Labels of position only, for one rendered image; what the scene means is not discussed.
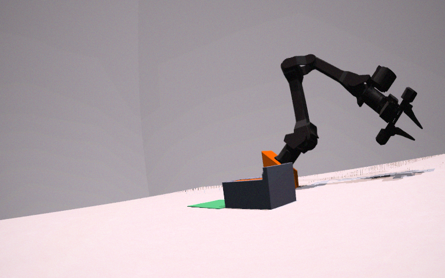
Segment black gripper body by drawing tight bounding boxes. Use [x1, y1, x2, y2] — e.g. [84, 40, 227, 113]
[374, 87, 417, 145]

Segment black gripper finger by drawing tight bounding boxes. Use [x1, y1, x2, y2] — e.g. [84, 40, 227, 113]
[404, 104, 423, 129]
[389, 127, 415, 140]

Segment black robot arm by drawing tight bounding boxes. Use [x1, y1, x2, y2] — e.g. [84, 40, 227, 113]
[274, 54, 400, 164]

